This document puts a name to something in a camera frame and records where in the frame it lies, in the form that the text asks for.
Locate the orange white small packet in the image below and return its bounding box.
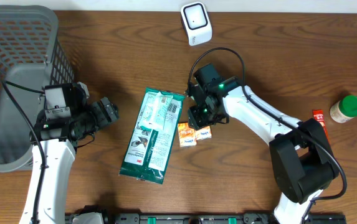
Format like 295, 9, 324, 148
178, 123, 197, 147

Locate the white cube barcode scanner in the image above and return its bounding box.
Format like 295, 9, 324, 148
181, 1, 212, 46

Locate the green 3M product pouch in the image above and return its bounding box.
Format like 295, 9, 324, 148
119, 88, 184, 184

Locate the green lid white jar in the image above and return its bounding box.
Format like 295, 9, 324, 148
330, 95, 357, 123

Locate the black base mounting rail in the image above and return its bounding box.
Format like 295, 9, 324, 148
64, 212, 347, 224

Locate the red Nescafe stick box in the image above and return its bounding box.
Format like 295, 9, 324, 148
312, 110, 330, 144

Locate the light green wipes pack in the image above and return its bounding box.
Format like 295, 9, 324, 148
139, 91, 173, 131

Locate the grey plastic shopping basket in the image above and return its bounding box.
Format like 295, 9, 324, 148
0, 5, 75, 172

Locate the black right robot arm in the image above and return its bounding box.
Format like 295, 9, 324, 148
186, 75, 347, 223

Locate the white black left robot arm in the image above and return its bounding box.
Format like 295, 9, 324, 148
20, 82, 119, 223

